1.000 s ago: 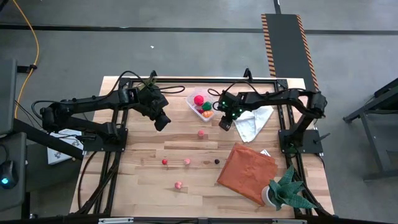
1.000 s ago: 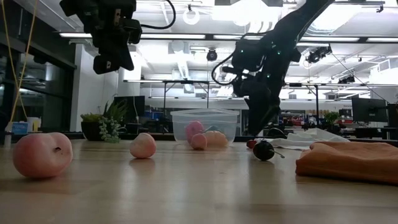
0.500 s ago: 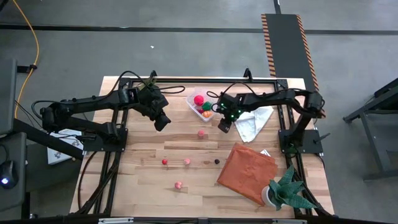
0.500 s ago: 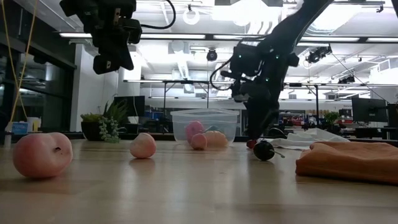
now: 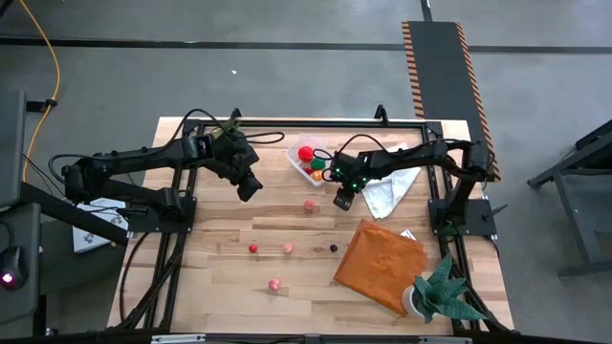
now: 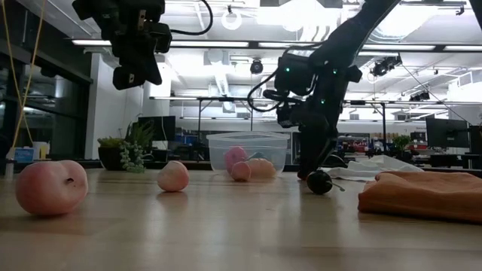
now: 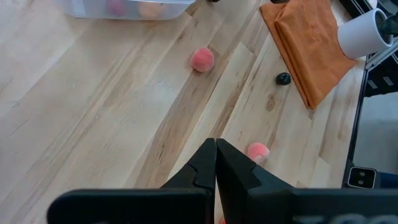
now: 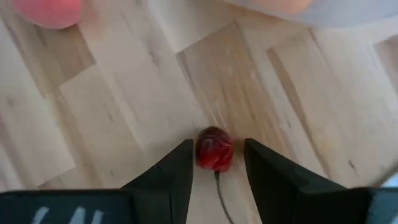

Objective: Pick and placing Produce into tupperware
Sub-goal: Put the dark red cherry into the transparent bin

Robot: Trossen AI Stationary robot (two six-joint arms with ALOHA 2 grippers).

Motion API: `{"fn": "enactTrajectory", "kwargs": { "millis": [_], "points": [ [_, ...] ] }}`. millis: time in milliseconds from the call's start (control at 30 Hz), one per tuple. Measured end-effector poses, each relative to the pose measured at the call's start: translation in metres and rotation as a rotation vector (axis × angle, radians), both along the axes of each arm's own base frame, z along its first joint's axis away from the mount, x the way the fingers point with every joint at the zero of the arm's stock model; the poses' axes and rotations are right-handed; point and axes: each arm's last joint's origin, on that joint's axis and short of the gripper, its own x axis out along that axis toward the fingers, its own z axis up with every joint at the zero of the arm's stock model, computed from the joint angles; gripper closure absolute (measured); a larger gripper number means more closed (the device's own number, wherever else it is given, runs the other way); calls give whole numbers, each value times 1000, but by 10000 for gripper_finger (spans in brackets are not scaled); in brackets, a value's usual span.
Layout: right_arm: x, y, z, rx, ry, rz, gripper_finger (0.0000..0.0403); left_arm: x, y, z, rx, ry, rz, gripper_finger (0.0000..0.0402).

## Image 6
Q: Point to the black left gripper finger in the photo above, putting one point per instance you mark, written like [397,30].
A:
[137,77]

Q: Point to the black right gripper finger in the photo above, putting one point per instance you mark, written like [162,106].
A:
[327,148]
[309,154]

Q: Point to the orange toy bell pepper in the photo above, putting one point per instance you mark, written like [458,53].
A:
[263,168]

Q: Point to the red tomato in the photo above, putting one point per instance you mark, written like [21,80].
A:
[235,155]

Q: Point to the pink toy peach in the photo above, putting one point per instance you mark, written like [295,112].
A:
[241,172]
[173,177]
[50,188]

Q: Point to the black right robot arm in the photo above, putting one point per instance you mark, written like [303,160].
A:
[354,30]

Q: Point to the clear plastic tupperware container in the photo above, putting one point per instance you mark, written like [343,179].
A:
[271,145]

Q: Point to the black dome object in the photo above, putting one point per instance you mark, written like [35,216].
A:
[339,162]

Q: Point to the white folded towel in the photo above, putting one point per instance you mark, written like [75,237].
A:
[376,165]

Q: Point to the black computer monitor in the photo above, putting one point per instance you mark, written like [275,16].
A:
[158,128]
[446,132]

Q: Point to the potted green succulent plant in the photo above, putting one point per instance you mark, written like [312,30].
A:
[113,147]

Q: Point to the background potted plant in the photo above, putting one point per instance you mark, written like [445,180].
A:
[401,142]

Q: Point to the overhead light bar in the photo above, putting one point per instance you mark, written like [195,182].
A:
[211,44]

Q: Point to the orange folded cloth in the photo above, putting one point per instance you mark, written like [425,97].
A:
[414,195]

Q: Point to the blue box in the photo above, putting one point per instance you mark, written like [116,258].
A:
[25,155]

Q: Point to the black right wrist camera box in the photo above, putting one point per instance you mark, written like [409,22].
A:
[295,75]

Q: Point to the black background workstation frame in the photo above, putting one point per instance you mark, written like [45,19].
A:
[384,128]
[199,113]

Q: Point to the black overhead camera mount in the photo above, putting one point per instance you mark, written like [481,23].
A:
[386,66]

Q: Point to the black ceiling camera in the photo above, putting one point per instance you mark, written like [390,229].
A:
[256,67]

